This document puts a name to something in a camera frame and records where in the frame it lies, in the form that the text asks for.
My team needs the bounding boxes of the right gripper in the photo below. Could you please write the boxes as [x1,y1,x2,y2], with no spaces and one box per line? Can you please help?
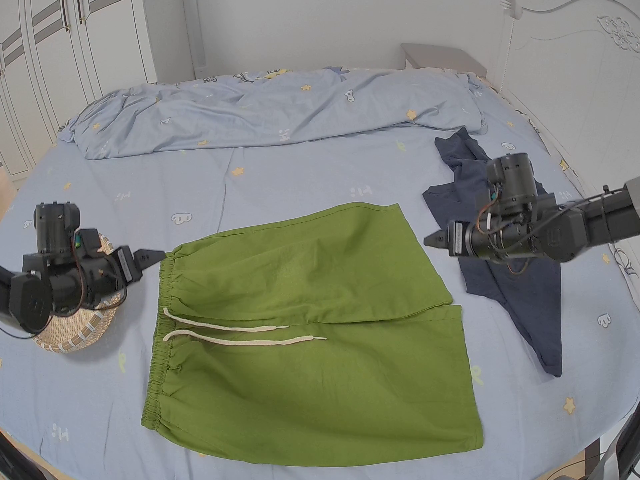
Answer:
[423,219,502,260]

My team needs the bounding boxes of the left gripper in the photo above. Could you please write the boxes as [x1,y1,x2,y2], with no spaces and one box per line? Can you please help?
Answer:
[95,245,167,305]

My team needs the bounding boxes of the green shorts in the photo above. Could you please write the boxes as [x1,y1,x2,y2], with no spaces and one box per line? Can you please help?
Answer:
[140,202,485,455]

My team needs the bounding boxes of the round woven basket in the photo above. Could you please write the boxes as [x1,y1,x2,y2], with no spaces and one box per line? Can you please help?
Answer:
[30,232,126,355]

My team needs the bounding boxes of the dark blue garment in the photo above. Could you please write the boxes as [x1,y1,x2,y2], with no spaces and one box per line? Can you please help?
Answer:
[421,128,564,378]

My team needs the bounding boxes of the bed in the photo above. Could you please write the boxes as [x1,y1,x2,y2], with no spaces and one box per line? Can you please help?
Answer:
[0,0,640,475]

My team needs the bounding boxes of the pale blue quilt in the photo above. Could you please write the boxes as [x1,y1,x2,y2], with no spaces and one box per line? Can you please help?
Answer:
[56,66,488,161]

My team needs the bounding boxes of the grey bedside table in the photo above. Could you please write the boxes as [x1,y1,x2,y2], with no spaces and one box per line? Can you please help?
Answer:
[400,43,488,77]

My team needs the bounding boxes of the white wardrobe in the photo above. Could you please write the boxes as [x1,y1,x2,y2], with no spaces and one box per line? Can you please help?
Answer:
[0,0,158,179]

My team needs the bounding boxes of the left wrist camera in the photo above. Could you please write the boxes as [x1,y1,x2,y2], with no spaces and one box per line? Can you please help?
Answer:
[80,228,104,259]

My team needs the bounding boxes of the white wall pipe cover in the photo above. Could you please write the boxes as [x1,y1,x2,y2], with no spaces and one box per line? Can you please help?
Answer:
[180,0,209,76]

